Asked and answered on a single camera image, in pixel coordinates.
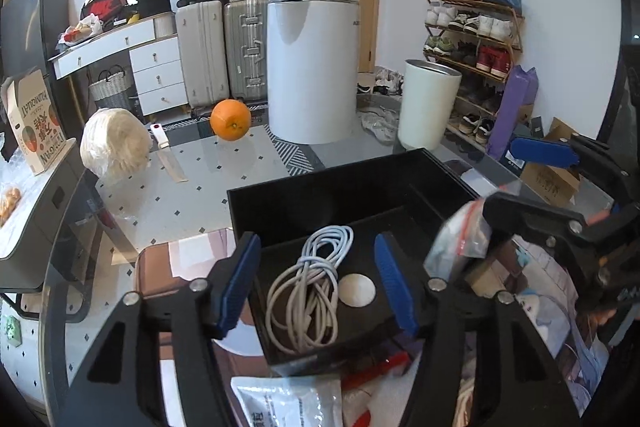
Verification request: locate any cardboard box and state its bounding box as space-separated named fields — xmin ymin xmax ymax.
xmin=520 ymin=117 xmax=581 ymax=208

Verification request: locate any loose white cable coil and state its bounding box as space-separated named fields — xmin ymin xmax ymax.
xmin=265 ymin=225 xmax=355 ymax=354

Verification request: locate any bamboo shoe rack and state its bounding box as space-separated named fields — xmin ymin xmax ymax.
xmin=422 ymin=0 xmax=526 ymax=148

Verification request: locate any white suitcase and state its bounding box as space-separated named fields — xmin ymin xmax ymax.
xmin=175 ymin=0 xmax=230 ymax=108

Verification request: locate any clear zip bag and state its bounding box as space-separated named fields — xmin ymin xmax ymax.
xmin=424 ymin=199 xmax=496 ymax=280

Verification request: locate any grey side table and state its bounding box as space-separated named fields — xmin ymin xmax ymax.
xmin=0 ymin=139 xmax=101 ymax=293

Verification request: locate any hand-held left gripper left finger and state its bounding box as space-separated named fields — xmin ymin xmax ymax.
xmin=60 ymin=231 xmax=263 ymax=427

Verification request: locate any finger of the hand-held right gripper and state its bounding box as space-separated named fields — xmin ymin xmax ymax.
xmin=482 ymin=191 xmax=608 ymax=260
xmin=509 ymin=133 xmax=633 ymax=208

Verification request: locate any orange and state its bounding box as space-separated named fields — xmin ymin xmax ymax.
xmin=210 ymin=99 xmax=252 ymax=142

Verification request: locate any bag of small oranges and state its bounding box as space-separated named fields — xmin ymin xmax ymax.
xmin=0 ymin=187 xmax=23 ymax=228

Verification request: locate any white desk with drawers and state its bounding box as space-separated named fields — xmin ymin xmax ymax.
xmin=50 ymin=14 xmax=188 ymax=115

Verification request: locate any white-handled knife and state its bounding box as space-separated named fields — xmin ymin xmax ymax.
xmin=150 ymin=123 xmax=188 ymax=184

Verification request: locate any black storage box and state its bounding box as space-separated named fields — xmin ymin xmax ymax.
xmin=227 ymin=148 xmax=483 ymax=365

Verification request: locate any white tumbler cup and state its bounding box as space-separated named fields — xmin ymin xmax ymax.
xmin=397 ymin=59 xmax=463 ymax=151

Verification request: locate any dark refrigerator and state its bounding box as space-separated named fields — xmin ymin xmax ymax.
xmin=0 ymin=0 xmax=83 ymax=78

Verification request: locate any white round disc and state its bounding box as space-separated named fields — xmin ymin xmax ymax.
xmin=338 ymin=273 xmax=377 ymax=308

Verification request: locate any printed fruit carton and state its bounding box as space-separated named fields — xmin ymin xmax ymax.
xmin=2 ymin=67 xmax=76 ymax=175

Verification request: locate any large white cylindrical appliance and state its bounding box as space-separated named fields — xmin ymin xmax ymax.
xmin=266 ymin=0 xmax=362 ymax=144

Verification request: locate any wrapped napa cabbage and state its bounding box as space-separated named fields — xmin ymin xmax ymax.
xmin=80 ymin=108 xmax=153 ymax=180

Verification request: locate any silver suitcase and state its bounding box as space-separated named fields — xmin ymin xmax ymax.
xmin=223 ymin=0 xmax=269 ymax=102

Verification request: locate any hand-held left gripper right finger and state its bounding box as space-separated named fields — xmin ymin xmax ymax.
xmin=374 ymin=233 xmax=591 ymax=427

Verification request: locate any shoe rack with shoes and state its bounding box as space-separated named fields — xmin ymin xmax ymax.
xmin=420 ymin=0 xmax=523 ymax=145

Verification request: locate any woven basket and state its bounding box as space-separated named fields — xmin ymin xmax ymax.
xmin=89 ymin=66 xmax=138 ymax=118

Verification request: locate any plastic bag of food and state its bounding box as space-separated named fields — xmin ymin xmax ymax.
xmin=59 ymin=14 xmax=103 ymax=45

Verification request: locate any red and black bag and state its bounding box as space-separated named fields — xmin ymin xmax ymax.
xmin=80 ymin=0 xmax=128 ymax=20

